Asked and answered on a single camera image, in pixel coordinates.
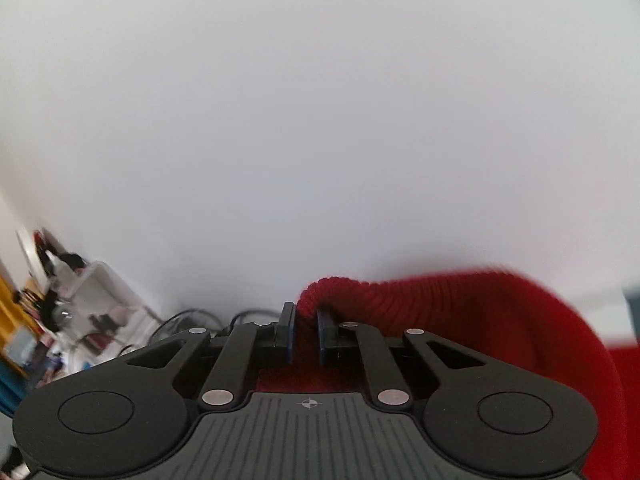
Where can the red knit sweater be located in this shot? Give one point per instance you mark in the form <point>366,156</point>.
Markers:
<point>500,320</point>

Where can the white plastic storage box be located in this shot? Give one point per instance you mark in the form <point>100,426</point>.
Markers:
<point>105,285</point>

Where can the teal cloth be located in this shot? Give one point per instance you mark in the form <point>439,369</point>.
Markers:
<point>7,390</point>

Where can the yellow cloth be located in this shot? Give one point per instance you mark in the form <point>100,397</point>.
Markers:
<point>10,310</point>

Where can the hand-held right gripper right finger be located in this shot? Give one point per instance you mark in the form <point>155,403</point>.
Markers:
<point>322,337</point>

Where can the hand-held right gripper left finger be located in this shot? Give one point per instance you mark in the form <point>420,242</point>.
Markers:
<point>288,335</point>

